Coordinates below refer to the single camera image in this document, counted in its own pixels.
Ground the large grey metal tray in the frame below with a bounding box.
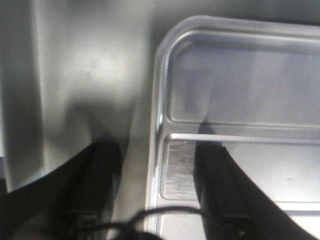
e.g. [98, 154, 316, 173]
[0, 0, 320, 240]

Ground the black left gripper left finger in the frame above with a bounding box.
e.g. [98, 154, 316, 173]
[0, 141, 122, 240]

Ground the small silver ridged tray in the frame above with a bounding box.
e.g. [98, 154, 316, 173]
[144, 16, 320, 240]

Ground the black cable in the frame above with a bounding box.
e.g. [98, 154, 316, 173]
[67, 205, 241, 240]

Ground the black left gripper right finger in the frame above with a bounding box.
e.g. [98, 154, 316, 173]
[193, 142, 315, 240]

